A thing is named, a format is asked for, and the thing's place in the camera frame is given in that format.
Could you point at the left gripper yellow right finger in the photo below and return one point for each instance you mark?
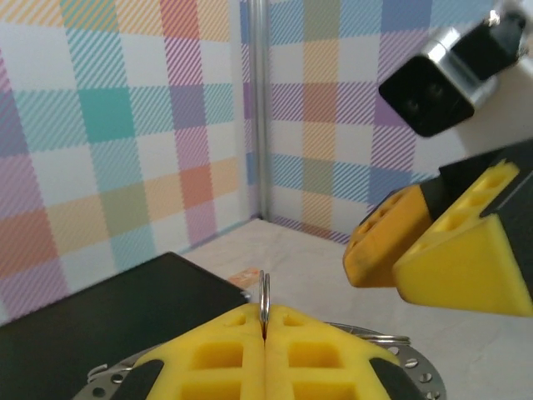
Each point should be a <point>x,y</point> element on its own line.
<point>316,354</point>

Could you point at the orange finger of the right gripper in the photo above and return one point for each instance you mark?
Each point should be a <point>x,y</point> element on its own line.
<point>375,241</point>

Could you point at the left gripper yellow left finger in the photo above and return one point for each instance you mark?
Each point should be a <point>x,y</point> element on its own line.
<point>216,354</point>

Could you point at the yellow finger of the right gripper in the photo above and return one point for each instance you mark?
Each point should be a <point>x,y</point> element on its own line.
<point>458,266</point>

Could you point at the silver split keyring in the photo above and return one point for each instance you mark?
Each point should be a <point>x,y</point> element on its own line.
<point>265,300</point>
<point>387,338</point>

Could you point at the perforated silver metal plate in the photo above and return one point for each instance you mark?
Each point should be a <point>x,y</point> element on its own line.
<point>420,371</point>

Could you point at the small orange block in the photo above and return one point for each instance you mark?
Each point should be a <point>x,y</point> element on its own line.
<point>245,278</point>

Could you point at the black hard case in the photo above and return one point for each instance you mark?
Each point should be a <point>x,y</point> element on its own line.
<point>104,316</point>

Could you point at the aluminium frame post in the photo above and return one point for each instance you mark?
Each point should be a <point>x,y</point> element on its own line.
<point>260,108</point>

